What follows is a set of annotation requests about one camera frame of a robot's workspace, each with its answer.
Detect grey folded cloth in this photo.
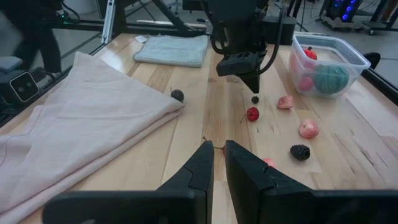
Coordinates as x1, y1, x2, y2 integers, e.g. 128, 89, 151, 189
132, 33, 210, 68

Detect green watermelon toy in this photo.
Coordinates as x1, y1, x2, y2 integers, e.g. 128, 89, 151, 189
313, 64, 350, 95

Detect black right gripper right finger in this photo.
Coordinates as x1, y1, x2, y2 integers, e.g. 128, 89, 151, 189
224, 139, 398, 224

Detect red bell pepper toy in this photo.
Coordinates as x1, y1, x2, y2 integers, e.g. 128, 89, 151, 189
290, 45, 318, 75

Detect red cherry toy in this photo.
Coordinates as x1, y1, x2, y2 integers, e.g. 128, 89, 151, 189
239, 106, 261, 124

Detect clear plastic tupperware container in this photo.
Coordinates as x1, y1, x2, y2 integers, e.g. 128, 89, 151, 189
289, 33, 372, 99

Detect silver aluminium bracket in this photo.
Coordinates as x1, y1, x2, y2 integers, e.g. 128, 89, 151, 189
101, 0, 116, 45

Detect black blackberry toy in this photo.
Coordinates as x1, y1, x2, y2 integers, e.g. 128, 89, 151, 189
289, 144, 312, 162

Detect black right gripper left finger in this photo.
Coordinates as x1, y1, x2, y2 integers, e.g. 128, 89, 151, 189
42, 139, 215, 224

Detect dark plum toy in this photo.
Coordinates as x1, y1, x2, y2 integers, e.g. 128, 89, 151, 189
170, 86, 185, 103

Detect computer tower purple lights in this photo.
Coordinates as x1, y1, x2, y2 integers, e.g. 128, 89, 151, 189
323, 0, 363, 22

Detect black table-level camera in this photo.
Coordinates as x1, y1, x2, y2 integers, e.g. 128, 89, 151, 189
0, 70, 41, 105

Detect pink folded cloth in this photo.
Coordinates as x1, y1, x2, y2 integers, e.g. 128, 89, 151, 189
0, 51, 187, 224

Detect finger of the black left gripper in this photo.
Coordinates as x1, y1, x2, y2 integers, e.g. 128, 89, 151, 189
238, 73, 261, 95

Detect low wheeled cart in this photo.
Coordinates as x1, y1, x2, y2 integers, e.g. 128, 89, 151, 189
320, 15, 365, 32

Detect pink fruit toy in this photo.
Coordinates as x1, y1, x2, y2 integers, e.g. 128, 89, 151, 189
277, 95, 295, 110
298, 119, 320, 139
298, 76, 315, 92
262, 157, 277, 169

